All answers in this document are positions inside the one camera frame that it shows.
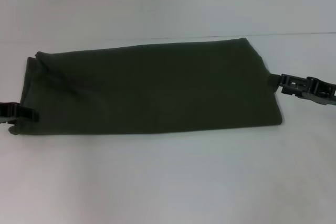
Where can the dark green FREE t-shirt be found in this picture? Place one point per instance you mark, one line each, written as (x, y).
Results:
(144, 87)

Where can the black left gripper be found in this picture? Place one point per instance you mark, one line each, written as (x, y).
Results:
(9, 112)

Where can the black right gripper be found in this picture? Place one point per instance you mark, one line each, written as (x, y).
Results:
(321, 93)

